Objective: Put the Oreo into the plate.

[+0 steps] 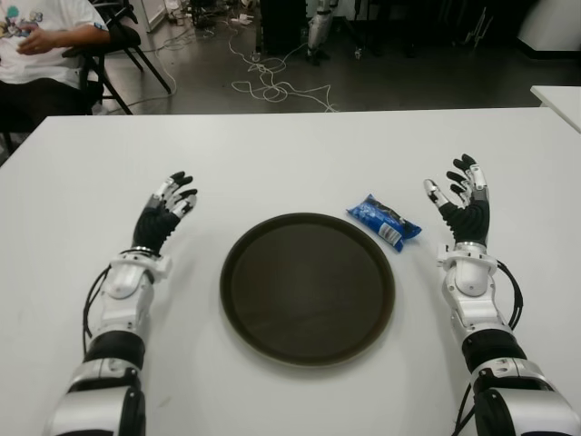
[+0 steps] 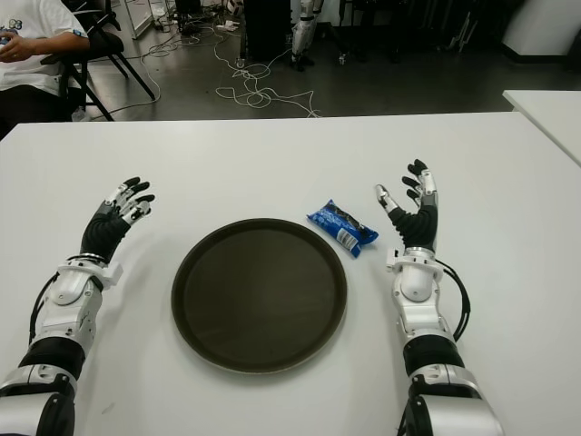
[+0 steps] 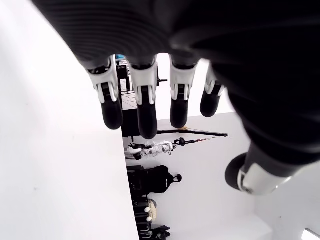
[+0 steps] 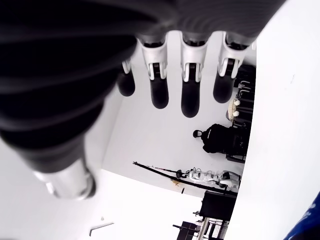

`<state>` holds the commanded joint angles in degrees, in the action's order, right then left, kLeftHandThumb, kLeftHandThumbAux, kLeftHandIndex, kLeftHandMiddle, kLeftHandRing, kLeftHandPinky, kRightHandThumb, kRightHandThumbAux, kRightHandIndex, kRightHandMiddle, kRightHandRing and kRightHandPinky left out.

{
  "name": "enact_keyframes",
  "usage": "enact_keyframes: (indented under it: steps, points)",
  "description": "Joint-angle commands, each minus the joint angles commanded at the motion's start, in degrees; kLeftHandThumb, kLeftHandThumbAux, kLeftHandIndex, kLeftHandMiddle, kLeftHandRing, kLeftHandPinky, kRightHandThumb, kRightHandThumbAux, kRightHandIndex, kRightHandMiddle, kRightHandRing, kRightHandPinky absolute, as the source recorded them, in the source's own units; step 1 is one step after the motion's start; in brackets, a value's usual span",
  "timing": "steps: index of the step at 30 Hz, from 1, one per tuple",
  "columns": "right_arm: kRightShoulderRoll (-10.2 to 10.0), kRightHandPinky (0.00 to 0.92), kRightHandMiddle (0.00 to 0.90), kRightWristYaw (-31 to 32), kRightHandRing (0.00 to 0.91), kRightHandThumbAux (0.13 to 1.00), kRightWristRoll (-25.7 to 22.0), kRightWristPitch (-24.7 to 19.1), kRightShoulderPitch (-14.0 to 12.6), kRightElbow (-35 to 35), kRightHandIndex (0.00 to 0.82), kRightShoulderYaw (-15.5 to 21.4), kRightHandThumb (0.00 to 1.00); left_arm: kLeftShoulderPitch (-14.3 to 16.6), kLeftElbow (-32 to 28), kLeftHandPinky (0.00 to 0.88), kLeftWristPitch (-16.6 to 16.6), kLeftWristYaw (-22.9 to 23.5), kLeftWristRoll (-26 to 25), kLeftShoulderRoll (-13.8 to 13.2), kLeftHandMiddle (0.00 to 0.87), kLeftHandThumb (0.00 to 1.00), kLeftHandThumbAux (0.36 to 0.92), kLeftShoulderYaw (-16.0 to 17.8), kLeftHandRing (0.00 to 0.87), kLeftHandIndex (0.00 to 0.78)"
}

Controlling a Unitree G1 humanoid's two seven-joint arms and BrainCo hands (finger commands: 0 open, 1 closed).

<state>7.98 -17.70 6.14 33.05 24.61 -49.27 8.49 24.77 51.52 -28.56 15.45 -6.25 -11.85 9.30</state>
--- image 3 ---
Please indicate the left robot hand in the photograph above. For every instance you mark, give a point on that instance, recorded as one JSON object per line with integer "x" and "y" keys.
{"x": 225, "y": 37}

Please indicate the black backpack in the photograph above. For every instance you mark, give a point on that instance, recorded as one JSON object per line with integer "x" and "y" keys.
{"x": 152, "y": 180}

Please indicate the beige rounded bag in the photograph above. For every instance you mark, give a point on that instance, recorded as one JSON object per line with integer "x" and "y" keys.
{"x": 151, "y": 210}

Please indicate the black hard cases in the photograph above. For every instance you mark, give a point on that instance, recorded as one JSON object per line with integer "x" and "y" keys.
{"x": 140, "y": 215}

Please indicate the black crumpled garment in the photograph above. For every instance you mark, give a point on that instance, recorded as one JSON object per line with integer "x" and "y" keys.
{"x": 160, "y": 233}

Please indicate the ceiling light panel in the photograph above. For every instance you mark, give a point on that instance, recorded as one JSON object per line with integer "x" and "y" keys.
{"x": 311, "y": 235}

